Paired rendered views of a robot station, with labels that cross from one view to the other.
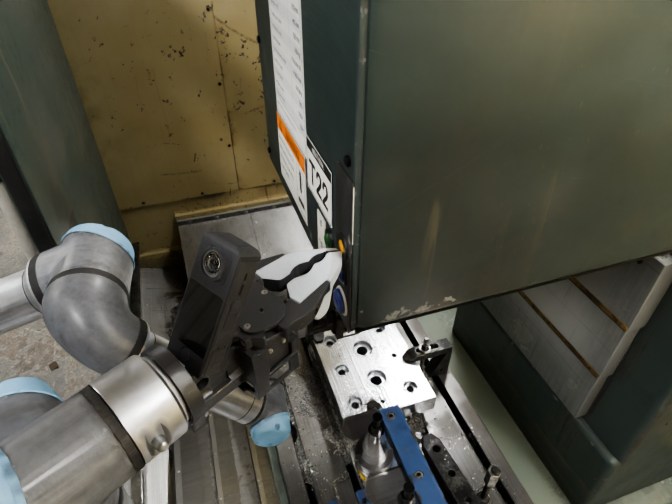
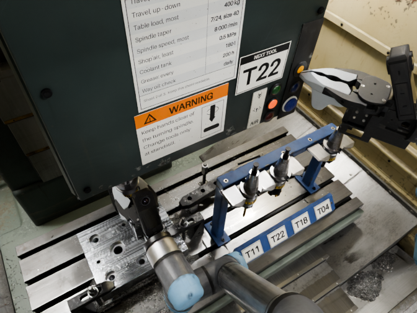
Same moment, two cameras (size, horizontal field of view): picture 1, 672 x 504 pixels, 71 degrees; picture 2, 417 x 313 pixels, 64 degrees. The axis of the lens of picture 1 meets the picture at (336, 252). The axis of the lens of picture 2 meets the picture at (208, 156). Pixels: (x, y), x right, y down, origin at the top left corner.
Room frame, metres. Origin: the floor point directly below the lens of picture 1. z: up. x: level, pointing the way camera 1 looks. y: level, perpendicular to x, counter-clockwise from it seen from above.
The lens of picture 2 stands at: (0.67, 0.43, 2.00)
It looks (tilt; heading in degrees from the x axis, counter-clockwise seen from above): 50 degrees down; 254
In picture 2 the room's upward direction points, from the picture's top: 4 degrees clockwise
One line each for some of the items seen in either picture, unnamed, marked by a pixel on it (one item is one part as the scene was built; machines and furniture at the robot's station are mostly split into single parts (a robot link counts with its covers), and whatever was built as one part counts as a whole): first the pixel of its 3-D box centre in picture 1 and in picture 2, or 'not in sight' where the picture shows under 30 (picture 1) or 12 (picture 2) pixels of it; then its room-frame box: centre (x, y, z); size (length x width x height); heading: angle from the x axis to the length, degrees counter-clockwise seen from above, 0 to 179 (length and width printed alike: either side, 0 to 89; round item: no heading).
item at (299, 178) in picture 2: not in sight; (317, 160); (0.05, -0.24, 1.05); 0.10 x 0.05 x 0.30; 108
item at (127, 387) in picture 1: (145, 407); not in sight; (0.21, 0.15, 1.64); 0.08 x 0.05 x 0.08; 48
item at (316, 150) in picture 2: not in sight; (319, 153); (0.14, -0.15, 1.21); 0.07 x 0.05 x 0.01; 108
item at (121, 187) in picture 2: not in sight; (126, 180); (0.73, -0.11, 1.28); 0.06 x 0.06 x 0.03
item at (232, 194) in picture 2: (361, 426); (234, 197); (0.45, -0.04, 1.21); 0.07 x 0.05 x 0.01; 108
